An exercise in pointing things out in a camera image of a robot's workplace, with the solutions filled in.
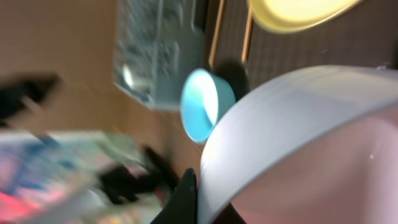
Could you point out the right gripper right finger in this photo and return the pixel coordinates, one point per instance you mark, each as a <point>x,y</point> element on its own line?
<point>228,215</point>

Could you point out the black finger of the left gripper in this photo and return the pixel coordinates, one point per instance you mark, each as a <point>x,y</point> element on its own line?
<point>17,86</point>

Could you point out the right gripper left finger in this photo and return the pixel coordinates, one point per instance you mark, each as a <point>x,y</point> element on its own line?
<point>182,207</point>

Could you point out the white shallow bowl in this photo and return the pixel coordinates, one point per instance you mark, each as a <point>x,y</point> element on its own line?
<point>316,145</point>

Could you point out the grey dishwasher rack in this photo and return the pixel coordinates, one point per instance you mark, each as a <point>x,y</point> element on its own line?
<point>158,43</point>

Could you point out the colourful patterned floor mat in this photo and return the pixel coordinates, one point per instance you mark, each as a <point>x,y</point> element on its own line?
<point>53,178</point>

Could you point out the light blue bowl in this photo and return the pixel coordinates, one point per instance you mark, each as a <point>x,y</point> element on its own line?
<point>205,100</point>

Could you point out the left wooden chopstick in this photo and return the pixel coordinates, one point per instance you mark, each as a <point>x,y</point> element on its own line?
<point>216,33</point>

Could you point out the wooden chopstick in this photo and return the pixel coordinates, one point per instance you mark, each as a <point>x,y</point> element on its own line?
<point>247,36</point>
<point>216,33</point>

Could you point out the right wooden chopstick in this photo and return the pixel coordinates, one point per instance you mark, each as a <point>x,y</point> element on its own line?
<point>247,36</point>

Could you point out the yellow plate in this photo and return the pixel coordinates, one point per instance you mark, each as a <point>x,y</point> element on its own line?
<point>291,16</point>

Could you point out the dark brown serving tray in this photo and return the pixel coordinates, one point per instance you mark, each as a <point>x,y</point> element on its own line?
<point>365,36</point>

